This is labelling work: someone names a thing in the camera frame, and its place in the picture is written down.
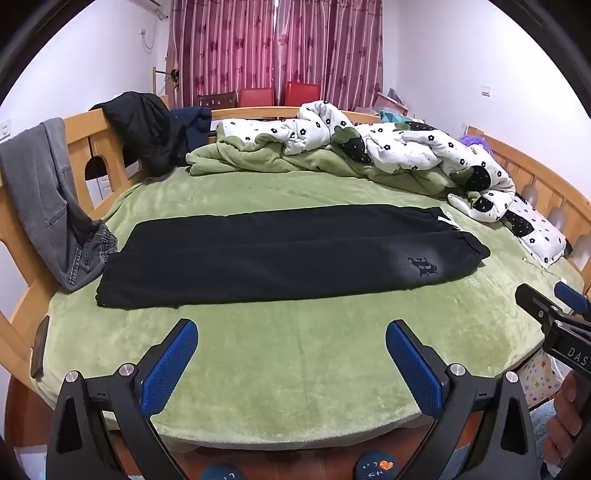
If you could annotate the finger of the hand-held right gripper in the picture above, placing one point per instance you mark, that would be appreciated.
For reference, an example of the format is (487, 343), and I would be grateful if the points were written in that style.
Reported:
(535, 302)
(570, 295)

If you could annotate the teal item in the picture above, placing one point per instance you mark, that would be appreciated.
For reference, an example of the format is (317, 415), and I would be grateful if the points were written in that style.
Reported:
(395, 117)

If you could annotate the wooden side desk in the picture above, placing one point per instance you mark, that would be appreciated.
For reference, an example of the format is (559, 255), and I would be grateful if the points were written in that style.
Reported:
(391, 102)

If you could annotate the white flowered pillow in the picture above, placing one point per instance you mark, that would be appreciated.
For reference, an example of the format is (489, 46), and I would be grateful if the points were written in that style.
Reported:
(540, 235)

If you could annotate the pink flowered curtain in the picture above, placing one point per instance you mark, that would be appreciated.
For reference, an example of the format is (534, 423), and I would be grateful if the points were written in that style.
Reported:
(217, 50)
(332, 46)

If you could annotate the star printed cloth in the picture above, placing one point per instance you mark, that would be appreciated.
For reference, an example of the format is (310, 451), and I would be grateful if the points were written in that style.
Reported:
(540, 378)

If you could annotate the white air conditioner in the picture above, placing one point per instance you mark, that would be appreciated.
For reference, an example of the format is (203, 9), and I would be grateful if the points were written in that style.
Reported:
(152, 2)

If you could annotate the white flowered quilt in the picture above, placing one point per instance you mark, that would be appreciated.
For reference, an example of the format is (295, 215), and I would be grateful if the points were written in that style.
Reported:
(397, 143)

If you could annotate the red chair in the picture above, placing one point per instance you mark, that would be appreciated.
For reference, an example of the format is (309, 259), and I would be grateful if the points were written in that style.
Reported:
(255, 98)
(302, 94)

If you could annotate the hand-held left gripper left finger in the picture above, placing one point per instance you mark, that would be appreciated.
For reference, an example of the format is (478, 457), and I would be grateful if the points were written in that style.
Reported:
(168, 369)

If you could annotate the wooden bed frame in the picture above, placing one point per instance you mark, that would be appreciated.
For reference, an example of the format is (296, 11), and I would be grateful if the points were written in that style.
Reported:
(111, 138)

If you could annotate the purple fluffy item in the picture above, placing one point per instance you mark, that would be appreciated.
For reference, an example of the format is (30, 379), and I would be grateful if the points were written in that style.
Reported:
(475, 142)

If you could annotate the navy blue garment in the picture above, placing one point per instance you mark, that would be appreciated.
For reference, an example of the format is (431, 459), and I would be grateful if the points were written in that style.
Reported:
(194, 124)

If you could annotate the person's right hand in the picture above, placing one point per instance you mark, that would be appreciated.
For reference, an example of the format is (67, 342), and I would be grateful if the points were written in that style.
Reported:
(561, 415)

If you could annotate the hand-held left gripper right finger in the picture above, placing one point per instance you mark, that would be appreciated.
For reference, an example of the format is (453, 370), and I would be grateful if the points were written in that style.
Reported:
(411, 364)

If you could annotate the wooden coat rack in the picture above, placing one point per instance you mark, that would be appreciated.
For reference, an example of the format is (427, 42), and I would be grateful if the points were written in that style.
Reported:
(173, 76)

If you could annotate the black pants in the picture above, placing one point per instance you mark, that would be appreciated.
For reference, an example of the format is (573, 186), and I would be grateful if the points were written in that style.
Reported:
(277, 254)

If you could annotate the grey jeans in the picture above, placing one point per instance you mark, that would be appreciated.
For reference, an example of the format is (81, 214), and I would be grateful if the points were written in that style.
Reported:
(41, 184)

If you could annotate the green fleece blanket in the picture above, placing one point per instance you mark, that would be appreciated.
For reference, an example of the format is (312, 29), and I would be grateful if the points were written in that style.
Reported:
(300, 360)

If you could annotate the black jacket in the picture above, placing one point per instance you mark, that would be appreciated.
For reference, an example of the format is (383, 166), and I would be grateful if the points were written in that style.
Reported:
(138, 124)

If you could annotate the dark blue printed slipper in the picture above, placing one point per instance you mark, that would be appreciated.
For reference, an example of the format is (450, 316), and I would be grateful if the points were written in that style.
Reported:
(222, 473)
(375, 467)

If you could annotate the dark wooden chair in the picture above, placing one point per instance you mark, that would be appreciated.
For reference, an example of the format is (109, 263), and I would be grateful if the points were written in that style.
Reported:
(217, 100)

